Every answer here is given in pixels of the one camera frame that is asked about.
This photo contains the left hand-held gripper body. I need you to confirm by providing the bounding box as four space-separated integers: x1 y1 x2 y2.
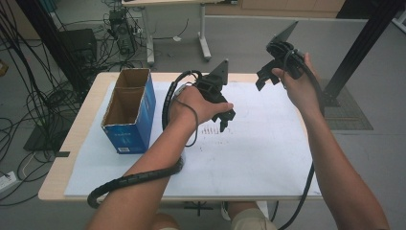
194 58 237 123

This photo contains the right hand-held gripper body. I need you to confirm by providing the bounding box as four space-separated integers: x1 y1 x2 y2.
258 20 305 81

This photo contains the blue cardboard box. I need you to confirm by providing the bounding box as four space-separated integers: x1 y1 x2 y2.
101 67 157 155

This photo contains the person's left hand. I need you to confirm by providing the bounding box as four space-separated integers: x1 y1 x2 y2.
168 84 235 129

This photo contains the person's right hand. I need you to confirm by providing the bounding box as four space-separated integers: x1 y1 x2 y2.
271 52 324 113

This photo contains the white desk with metal legs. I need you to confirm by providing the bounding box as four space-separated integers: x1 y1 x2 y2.
121 0 238 66

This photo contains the white paper mat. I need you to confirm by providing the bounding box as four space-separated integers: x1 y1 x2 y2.
63 80 322 197

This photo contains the person's right leg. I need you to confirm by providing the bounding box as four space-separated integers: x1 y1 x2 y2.
226 200 279 230

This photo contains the person's leg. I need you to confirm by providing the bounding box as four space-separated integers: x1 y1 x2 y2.
226 200 279 230
152 212 180 230

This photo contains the computer tower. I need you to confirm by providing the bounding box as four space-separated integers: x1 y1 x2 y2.
107 8 138 56

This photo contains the person's left leg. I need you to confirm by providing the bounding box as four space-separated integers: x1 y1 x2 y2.
152 212 180 230

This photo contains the black equipment box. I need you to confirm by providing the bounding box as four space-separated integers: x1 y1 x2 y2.
58 28 99 66

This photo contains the black floor plate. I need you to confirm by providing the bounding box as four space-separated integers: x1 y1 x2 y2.
23 123 66 153

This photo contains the white power strip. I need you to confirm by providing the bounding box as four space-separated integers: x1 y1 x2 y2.
0 171 18 195

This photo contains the thin black cable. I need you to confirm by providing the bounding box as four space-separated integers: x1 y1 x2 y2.
173 95 199 148

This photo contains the black metal frame post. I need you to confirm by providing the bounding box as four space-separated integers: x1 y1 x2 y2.
322 0 406 107
13 0 92 95

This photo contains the black spiral-wrapped cable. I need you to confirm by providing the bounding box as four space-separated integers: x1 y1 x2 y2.
86 70 204 209

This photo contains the thick black cable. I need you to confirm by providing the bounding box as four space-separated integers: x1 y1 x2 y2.
277 47 326 230

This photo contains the tangle of black floor cables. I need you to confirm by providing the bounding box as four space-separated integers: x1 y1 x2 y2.
0 0 145 207

